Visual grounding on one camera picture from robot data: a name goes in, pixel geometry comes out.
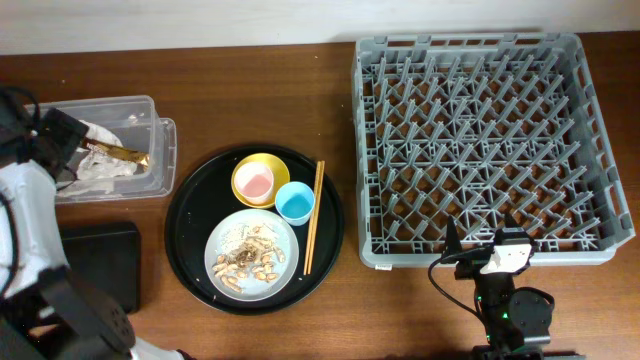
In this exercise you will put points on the grey plastic dishwasher rack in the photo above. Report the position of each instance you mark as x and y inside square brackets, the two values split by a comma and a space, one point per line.
[475, 128]

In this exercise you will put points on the crumpled white tissue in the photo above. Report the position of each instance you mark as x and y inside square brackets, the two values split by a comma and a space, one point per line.
[94, 165]

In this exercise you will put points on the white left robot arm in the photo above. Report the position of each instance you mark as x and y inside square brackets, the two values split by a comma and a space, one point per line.
[47, 311]

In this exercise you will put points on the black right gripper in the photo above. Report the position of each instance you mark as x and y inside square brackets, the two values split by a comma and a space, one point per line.
[473, 267]

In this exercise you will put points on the clear plastic waste bin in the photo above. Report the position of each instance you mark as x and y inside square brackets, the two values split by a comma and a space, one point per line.
[135, 122]

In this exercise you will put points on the black rectangular box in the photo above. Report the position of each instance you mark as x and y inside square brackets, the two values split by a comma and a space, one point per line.
[107, 256]

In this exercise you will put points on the gold snack wrapper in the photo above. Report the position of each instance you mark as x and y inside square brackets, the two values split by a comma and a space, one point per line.
[117, 152]

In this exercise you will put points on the grey plate with food scraps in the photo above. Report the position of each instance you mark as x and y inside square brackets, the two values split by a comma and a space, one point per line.
[251, 255]

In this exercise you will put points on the light blue cup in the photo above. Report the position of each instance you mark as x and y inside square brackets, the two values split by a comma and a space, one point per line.
[295, 202]

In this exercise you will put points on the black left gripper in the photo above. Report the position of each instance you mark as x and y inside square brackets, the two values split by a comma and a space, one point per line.
[66, 128]

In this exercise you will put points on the yellow bowl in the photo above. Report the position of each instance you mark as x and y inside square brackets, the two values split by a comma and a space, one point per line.
[280, 172]

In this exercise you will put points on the pink cup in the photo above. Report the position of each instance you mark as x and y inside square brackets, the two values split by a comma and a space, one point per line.
[254, 181]

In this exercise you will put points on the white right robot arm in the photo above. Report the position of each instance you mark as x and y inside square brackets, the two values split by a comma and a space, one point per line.
[516, 320]

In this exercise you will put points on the wooden chopstick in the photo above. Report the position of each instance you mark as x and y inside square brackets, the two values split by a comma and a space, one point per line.
[317, 180]
[316, 219]

